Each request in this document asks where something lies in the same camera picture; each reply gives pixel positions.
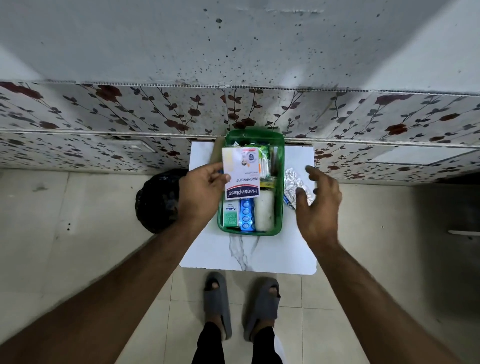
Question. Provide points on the person's right hand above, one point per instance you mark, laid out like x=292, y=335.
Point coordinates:
x=322, y=221

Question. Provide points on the person's left hand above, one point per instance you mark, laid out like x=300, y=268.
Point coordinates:
x=198, y=198

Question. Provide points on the small white green medicine box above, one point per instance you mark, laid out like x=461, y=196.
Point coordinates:
x=230, y=215

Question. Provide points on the blue white ointment tube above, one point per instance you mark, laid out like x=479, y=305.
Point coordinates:
x=287, y=201

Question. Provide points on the green plastic tray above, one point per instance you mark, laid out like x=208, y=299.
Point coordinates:
x=279, y=217

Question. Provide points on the large silver foil blister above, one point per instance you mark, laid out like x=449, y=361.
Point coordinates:
x=296, y=183

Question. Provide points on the white blue plaster box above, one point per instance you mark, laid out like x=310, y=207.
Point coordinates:
x=240, y=172

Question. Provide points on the large blue pill blister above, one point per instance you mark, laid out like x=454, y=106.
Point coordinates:
x=246, y=215

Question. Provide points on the off-white gauze bandage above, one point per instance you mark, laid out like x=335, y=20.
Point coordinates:
x=264, y=210

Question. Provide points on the green yellow cotton swab packet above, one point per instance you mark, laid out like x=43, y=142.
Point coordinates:
x=264, y=161

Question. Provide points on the person's left forearm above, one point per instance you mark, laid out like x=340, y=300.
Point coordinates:
x=105, y=307

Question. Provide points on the person's right forearm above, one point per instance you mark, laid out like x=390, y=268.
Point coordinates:
x=375, y=311

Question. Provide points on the person's right foot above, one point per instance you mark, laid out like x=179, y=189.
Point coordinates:
x=273, y=289

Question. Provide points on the person's foot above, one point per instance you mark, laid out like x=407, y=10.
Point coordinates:
x=273, y=289
x=214, y=285

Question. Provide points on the person's left foot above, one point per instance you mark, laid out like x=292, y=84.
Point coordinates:
x=214, y=285

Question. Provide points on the black bin bag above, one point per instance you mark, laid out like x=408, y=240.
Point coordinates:
x=157, y=202

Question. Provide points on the white marble side table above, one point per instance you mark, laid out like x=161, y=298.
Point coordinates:
x=262, y=255

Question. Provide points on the grey slipper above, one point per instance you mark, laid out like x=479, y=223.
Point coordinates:
x=215, y=303
x=262, y=303

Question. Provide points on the white bar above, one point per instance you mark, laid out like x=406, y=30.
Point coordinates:
x=465, y=233

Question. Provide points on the black trousers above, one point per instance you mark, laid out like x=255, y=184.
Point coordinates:
x=208, y=348

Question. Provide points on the white wall switch plate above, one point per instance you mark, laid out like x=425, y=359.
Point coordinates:
x=133, y=146

